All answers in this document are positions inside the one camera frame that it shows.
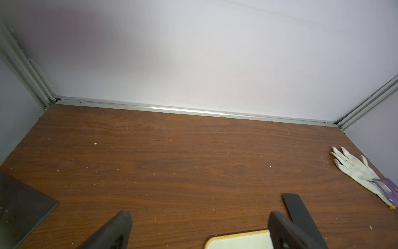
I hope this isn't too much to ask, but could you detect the black kitchen knife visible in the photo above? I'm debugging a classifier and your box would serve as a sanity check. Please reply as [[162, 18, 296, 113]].
[[282, 193, 328, 249]]

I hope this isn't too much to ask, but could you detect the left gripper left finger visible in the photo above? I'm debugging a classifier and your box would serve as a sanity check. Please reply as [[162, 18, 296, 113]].
[[77, 210, 133, 249]]

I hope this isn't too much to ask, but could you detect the white work glove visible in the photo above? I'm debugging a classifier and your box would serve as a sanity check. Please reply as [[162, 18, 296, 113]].
[[331, 147, 390, 207]]

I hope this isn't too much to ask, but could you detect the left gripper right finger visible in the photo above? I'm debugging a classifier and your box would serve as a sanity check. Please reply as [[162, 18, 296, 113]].
[[267, 211, 320, 249]]

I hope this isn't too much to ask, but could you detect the white cutting board orange rim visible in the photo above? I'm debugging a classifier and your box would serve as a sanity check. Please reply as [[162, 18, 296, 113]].
[[204, 230, 274, 249]]

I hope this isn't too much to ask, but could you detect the dark metal tree base plate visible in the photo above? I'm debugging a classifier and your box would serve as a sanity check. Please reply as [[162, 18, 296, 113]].
[[1, 173, 59, 249]]

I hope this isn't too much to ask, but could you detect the purple pink toy rake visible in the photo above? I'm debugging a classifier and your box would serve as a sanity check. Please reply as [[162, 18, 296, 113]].
[[369, 178, 398, 209]]

